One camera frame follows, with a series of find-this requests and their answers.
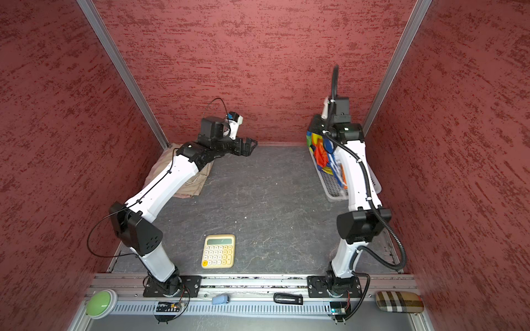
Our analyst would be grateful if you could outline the multicolour striped shorts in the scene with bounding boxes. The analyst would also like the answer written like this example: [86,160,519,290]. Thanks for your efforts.
[306,131,348,190]

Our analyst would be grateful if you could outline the beige shorts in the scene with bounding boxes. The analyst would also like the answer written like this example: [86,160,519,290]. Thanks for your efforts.
[173,161,214,199]

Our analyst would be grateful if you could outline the pink shorts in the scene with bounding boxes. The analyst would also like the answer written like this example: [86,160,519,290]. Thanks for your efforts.
[143,143,180,188]

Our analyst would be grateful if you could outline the white plastic basket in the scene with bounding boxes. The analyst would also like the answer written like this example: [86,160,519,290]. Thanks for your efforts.
[308,144,382,203]

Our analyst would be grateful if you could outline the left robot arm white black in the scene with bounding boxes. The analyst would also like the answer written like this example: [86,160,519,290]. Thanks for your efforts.
[109,137,258,297]

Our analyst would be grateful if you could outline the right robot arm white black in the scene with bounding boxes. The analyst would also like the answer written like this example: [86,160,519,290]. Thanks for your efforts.
[306,114,392,297]

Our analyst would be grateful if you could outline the yellow calculator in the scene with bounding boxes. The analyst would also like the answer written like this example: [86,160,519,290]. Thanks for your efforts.
[201,234,236,269]

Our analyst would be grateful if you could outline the black usb stick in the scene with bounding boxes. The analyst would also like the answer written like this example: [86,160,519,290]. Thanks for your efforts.
[273,292,304,306]

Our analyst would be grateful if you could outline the small blue object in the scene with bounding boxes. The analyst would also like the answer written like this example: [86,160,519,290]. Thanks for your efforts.
[211,294,230,306]

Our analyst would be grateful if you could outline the left circuit board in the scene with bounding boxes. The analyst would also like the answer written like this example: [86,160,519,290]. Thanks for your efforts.
[155,301,182,314]

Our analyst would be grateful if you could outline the circuit board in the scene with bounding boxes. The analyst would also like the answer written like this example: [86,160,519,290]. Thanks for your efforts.
[155,301,182,314]
[329,301,351,317]

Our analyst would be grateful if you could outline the right circuit board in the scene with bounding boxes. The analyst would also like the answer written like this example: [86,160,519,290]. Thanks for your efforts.
[329,301,351,317]

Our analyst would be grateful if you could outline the plaid glasses case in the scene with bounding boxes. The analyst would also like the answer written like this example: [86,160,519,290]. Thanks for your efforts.
[375,291,425,314]

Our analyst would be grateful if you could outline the green round button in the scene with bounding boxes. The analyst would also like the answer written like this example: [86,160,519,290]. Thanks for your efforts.
[86,289,118,320]

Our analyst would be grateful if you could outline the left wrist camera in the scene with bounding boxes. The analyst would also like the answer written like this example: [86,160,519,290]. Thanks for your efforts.
[198,112,244,145]

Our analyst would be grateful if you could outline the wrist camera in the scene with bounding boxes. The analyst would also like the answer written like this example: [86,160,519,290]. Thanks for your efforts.
[321,97,351,124]
[198,112,244,145]

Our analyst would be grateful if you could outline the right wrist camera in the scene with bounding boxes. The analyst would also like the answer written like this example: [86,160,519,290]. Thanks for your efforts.
[321,97,351,124]

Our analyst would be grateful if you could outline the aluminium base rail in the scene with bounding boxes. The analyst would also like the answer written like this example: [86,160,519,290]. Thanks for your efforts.
[70,273,419,330]

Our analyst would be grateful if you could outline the black corrugated cable conduit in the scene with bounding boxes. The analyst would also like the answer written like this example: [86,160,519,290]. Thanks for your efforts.
[324,65,408,321]

